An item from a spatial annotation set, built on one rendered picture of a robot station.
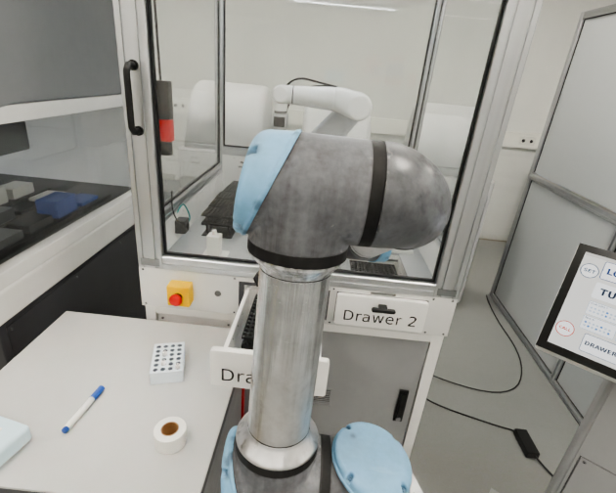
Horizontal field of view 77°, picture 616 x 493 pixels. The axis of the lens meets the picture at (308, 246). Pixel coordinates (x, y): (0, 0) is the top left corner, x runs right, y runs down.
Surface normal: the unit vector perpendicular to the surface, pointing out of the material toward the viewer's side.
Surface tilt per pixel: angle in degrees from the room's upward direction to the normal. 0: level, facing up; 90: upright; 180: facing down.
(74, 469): 0
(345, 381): 90
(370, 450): 9
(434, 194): 70
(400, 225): 103
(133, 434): 0
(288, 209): 89
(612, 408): 90
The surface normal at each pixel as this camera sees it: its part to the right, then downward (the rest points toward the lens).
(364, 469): 0.23, -0.87
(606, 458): -0.65, 0.26
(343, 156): 0.06, -0.42
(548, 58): -0.07, 0.40
